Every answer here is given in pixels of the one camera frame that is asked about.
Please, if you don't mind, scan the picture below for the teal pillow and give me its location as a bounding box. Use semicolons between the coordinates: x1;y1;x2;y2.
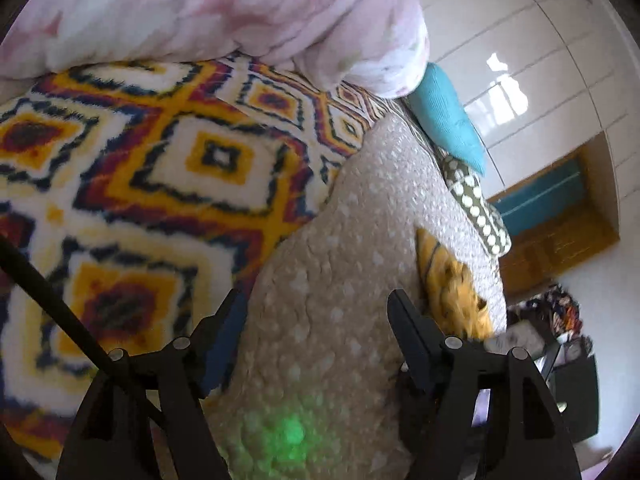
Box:
407;63;486;176

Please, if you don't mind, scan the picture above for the white glossy wardrobe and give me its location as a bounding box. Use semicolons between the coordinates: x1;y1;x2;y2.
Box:
406;0;640;201

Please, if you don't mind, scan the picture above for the beige quilted bedspread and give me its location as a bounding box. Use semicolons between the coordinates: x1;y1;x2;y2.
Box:
207;114;506;479

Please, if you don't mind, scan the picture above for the black cable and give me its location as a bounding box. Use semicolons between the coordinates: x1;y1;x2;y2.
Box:
0;238;170;436

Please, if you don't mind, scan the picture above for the colourful geometric blanket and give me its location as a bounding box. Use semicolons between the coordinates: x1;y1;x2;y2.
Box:
0;52;402;463

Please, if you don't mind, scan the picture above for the pile of colourful clothes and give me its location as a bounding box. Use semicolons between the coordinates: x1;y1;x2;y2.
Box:
506;283;584;336

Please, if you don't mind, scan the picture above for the olive bolster with white sheep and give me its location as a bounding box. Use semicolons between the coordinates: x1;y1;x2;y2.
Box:
440;155;512;259

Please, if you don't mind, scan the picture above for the pink floral duvet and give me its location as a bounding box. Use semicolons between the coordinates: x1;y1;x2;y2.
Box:
1;0;430;99

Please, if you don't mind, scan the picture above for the black monitor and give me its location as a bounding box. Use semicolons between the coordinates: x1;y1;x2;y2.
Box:
551;356;600;443

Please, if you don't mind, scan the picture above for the brown wooden door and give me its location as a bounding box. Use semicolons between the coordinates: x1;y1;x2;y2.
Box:
499;200;620;302

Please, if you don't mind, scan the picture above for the yellow striped knit sweater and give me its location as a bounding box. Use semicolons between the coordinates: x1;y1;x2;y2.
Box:
416;228;494;340

